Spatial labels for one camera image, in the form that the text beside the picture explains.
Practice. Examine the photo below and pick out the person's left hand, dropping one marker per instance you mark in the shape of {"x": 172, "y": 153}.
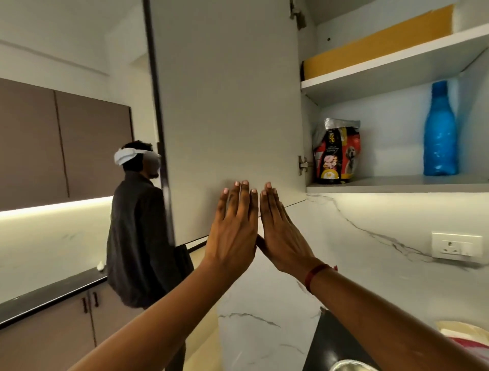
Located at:
{"x": 233, "y": 233}

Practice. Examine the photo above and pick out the person's right hand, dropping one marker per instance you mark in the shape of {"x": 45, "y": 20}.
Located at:
{"x": 284, "y": 240}

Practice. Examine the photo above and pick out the red black pet food bag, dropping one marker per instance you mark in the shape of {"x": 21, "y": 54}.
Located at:
{"x": 336, "y": 156}

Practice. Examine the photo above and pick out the wall cabinet door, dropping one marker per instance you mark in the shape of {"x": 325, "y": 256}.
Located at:
{"x": 229, "y": 95}

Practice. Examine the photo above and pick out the steel bowl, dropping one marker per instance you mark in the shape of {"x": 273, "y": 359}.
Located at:
{"x": 353, "y": 366}

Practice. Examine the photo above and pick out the blue water bottle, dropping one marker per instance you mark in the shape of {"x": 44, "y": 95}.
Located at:
{"x": 440, "y": 137}

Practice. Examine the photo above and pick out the person's right forearm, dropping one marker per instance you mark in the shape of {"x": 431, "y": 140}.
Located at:
{"x": 389, "y": 328}

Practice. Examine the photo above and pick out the person's left forearm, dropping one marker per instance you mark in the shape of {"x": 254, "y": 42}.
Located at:
{"x": 160, "y": 332}

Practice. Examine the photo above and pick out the red wrist band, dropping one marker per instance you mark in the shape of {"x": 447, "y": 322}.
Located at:
{"x": 315, "y": 276}

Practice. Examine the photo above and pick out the metal cabinet hinge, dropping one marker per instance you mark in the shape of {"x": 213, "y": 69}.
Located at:
{"x": 304, "y": 165}
{"x": 298, "y": 15}

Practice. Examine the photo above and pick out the white headset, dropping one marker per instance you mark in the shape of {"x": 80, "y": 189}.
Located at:
{"x": 126, "y": 154}

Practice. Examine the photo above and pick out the white crumpled tissue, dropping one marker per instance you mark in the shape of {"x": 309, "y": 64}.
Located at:
{"x": 101, "y": 266}

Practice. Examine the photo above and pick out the under-cabinet light strip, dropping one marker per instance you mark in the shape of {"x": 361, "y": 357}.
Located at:
{"x": 57, "y": 208}

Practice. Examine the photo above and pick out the red and white tissue box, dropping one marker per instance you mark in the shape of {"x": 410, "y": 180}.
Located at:
{"x": 466, "y": 336}

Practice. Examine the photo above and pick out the brown base cabinet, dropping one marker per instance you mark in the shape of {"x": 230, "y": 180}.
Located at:
{"x": 46, "y": 336}

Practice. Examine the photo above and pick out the long yellow box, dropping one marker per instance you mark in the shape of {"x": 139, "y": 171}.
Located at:
{"x": 374, "y": 44}

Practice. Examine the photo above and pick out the grey wall cabinet body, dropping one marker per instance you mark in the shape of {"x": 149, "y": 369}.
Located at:
{"x": 389, "y": 133}

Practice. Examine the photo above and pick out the brown wall cabinet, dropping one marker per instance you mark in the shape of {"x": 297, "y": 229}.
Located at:
{"x": 95, "y": 145}
{"x": 30, "y": 145}

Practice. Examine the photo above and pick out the white wall socket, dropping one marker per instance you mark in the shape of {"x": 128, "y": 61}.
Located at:
{"x": 456, "y": 246}

